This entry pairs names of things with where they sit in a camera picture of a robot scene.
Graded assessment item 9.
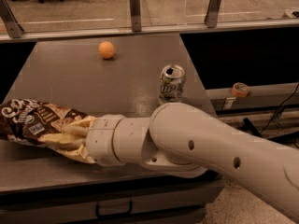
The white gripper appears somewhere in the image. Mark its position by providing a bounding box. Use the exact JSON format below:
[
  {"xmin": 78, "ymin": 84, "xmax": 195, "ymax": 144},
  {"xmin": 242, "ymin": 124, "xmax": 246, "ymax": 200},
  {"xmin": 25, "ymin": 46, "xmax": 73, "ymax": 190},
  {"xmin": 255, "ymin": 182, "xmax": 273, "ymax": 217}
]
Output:
[{"xmin": 53, "ymin": 115, "xmax": 124, "ymax": 166}]

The brown chip bag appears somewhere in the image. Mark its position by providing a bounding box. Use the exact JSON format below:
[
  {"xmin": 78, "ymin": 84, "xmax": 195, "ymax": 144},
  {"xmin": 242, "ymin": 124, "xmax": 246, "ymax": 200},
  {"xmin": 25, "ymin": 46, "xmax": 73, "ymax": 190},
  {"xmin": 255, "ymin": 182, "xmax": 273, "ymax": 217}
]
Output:
[{"xmin": 0, "ymin": 99, "xmax": 96, "ymax": 164}]

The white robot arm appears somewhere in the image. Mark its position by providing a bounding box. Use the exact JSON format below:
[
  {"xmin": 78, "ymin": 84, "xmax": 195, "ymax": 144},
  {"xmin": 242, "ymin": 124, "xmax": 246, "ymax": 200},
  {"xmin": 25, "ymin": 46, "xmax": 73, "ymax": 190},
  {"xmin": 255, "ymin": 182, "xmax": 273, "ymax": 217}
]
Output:
[{"xmin": 63, "ymin": 103, "xmax": 299, "ymax": 222}]

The crushed 7up can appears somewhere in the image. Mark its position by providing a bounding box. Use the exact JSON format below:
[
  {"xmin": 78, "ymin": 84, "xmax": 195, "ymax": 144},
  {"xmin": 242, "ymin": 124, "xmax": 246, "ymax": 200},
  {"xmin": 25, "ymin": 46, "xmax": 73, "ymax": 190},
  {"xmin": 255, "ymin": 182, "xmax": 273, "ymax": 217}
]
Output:
[{"xmin": 159, "ymin": 64, "xmax": 185, "ymax": 104}]

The orange ball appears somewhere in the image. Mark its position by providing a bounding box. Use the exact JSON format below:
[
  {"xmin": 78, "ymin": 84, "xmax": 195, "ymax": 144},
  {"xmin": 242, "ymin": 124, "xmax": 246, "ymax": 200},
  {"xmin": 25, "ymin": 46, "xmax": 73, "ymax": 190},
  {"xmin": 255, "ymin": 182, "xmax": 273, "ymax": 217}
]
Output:
[{"xmin": 98, "ymin": 41, "xmax": 115, "ymax": 59}]

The grey table drawer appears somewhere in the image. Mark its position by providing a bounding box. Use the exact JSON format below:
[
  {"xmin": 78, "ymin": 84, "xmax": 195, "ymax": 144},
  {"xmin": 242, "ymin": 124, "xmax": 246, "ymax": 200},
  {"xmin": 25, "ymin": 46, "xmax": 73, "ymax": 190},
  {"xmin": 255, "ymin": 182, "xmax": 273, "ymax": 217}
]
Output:
[{"xmin": 0, "ymin": 177, "xmax": 223, "ymax": 224}]

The grey low ledge shelf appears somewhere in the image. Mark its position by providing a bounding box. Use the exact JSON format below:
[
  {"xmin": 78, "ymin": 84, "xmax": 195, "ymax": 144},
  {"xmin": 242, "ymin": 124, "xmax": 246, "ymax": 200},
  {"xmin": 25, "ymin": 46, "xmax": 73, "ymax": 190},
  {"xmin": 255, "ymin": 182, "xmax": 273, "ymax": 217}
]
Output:
[{"xmin": 206, "ymin": 83, "xmax": 299, "ymax": 111}]

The orange tape roll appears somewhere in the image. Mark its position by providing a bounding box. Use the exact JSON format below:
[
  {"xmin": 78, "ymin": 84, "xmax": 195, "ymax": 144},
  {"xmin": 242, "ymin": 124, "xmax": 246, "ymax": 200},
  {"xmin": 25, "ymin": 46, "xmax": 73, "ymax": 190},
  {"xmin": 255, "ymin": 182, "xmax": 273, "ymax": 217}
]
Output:
[{"xmin": 232, "ymin": 82, "xmax": 249, "ymax": 98}]

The black stand base bar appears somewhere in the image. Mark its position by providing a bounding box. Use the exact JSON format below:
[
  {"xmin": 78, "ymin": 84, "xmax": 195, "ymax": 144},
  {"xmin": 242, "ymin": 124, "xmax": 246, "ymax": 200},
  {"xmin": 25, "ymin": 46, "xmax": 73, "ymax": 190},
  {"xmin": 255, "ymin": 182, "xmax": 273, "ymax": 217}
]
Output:
[{"xmin": 243, "ymin": 118, "xmax": 262, "ymax": 137}]

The black drawer handle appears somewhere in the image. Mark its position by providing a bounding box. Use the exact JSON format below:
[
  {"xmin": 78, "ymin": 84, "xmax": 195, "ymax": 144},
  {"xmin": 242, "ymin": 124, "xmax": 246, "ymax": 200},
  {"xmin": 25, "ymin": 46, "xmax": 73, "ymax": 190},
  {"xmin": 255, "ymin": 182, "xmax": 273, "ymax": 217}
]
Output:
[{"xmin": 94, "ymin": 201, "xmax": 133, "ymax": 219}]

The left metal bracket post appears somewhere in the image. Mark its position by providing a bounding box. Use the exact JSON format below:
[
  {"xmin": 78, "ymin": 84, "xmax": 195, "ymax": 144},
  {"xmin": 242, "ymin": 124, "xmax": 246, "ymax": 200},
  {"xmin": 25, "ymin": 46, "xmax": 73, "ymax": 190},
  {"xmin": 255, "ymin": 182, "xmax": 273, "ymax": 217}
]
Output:
[{"xmin": 0, "ymin": 0, "xmax": 23, "ymax": 38}]

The metal bracket post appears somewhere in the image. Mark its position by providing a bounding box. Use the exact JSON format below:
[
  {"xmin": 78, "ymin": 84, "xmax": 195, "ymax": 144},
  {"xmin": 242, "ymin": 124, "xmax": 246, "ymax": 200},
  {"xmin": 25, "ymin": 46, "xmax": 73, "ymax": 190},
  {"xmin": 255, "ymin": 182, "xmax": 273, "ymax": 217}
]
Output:
[
  {"xmin": 129, "ymin": 0, "xmax": 142, "ymax": 33},
  {"xmin": 0, "ymin": 0, "xmax": 23, "ymax": 38},
  {"xmin": 204, "ymin": 0, "xmax": 221, "ymax": 28}
]

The middle metal bracket post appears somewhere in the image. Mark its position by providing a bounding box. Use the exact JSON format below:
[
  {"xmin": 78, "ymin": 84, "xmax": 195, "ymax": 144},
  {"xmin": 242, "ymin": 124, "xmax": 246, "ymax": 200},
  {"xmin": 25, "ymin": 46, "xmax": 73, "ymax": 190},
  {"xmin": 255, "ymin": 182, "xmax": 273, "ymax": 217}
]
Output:
[{"xmin": 129, "ymin": 0, "xmax": 142, "ymax": 33}]

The right metal bracket post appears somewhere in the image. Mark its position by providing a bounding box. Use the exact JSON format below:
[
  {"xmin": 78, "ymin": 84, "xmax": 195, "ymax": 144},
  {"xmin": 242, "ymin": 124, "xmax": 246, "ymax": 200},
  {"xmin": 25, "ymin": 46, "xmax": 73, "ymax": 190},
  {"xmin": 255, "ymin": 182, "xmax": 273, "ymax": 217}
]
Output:
[{"xmin": 204, "ymin": 0, "xmax": 221, "ymax": 28}]

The black floor cable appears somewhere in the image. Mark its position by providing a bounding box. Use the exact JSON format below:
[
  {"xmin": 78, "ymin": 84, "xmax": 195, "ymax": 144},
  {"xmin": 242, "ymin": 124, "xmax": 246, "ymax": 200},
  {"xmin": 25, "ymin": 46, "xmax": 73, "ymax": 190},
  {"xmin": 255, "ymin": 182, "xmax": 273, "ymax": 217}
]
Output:
[{"xmin": 259, "ymin": 82, "xmax": 299, "ymax": 134}]

